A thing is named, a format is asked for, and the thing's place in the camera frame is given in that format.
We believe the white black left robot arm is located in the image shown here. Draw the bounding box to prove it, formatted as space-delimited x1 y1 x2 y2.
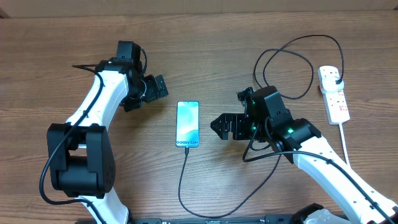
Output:
39 40 169 223

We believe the white power strip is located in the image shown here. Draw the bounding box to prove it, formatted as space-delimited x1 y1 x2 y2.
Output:
318 65 350 125

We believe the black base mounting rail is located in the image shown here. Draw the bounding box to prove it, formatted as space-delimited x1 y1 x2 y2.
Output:
74 213 299 224

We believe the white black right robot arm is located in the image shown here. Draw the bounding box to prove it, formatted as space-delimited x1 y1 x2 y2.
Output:
210 86 397 223

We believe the black USB charger cable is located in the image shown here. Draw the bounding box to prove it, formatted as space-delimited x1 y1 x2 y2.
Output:
177 34 345 219

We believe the white power strip cord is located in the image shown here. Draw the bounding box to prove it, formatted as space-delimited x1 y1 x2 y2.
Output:
338 123 351 167

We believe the white charger plug adapter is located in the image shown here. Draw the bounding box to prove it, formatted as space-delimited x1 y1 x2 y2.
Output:
320 76 345 94

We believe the blue Galaxy smartphone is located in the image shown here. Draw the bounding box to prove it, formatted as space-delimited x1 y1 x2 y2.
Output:
175 101 200 147

